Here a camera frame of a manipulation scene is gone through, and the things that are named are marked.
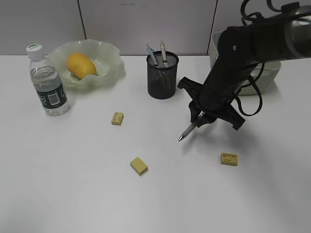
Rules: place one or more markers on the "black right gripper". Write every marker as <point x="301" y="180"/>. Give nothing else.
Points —
<point x="215" y="99"/>

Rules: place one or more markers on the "yellow mango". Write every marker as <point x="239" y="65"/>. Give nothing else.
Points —
<point x="80" y="65"/>

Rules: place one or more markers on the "yellow eraser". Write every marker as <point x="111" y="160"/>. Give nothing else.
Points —
<point x="229" y="159"/>
<point x="117" y="118"/>
<point x="139" y="166"/>

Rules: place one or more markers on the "clear water bottle green label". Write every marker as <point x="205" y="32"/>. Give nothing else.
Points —
<point x="47" y="82"/>

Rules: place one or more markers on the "pale green plastic basket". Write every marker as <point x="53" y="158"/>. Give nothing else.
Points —
<point x="266" y="79"/>

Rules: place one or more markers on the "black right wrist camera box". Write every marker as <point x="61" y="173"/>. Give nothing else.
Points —
<point x="189" y="85"/>

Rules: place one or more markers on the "black mesh pen holder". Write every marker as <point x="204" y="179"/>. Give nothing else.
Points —
<point x="161" y="81"/>

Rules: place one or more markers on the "pale green wavy glass plate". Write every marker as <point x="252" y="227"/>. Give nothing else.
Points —
<point x="106" y="58"/>

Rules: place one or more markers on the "grey white retractable pen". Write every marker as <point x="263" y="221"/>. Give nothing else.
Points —
<point x="190" y="128"/>

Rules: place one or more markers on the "blue clear retractable pen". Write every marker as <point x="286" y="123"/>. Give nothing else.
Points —
<point x="152" y="56"/>

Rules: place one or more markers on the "cream green retractable pen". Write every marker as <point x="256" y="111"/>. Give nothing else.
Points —
<point x="163" y="53"/>

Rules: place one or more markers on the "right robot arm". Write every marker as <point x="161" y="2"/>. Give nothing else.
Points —
<point x="285" y="36"/>

